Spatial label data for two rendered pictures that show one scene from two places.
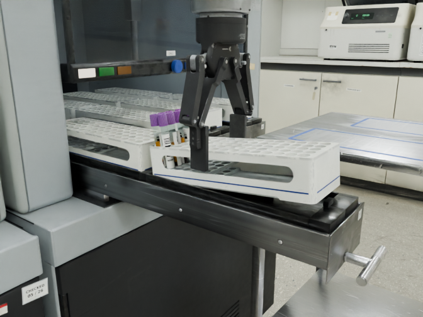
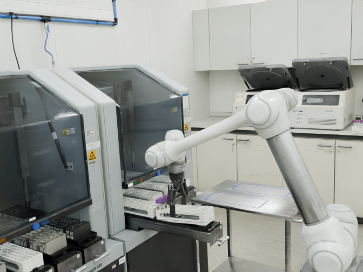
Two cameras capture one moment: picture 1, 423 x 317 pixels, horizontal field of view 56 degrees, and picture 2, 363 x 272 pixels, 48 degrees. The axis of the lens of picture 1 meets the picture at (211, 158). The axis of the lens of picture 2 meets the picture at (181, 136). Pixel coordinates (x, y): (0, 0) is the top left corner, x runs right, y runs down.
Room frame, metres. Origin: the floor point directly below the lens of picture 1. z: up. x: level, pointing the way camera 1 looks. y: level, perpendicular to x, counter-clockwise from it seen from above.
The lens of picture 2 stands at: (-1.36, 0.08, 1.62)
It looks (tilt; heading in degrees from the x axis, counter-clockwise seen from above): 10 degrees down; 356
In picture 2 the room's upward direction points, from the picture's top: 3 degrees counter-clockwise
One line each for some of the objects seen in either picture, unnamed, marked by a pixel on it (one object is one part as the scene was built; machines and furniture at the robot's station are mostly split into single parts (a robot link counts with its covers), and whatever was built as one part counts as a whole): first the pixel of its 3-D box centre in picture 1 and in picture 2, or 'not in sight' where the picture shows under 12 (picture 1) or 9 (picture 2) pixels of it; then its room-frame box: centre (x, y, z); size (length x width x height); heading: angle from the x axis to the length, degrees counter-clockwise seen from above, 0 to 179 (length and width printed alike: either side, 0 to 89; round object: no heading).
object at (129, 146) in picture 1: (107, 143); (136, 207); (0.80, 0.21, 0.83); 0.30 x 0.10 x 0.06; 53
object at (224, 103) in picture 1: (203, 109); (166, 182); (1.23, 0.03, 0.83); 0.30 x 0.10 x 0.06; 53
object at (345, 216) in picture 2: not in sight; (337, 230); (0.25, -0.68, 0.87); 0.18 x 0.16 x 0.22; 148
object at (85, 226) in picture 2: not in sight; (80, 231); (0.48, 0.46, 0.85); 0.12 x 0.02 x 0.06; 144
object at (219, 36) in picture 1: (220, 48); (176, 179); (0.63, -0.01, 1.03); 0.08 x 0.07 x 0.09; 143
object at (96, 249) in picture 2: not in sight; (49, 236); (0.62, 0.65, 0.78); 0.73 x 0.14 x 0.09; 53
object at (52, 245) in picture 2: not in sight; (55, 244); (0.36, 0.55, 0.85); 0.12 x 0.02 x 0.06; 144
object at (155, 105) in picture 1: (169, 116); (153, 189); (1.11, 0.12, 0.83); 0.30 x 0.10 x 0.06; 53
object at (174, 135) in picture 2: not in sight; (173, 145); (0.62, -0.01, 1.21); 0.13 x 0.11 x 0.16; 148
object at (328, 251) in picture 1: (174, 186); (163, 222); (0.69, 0.07, 0.78); 0.73 x 0.14 x 0.09; 53
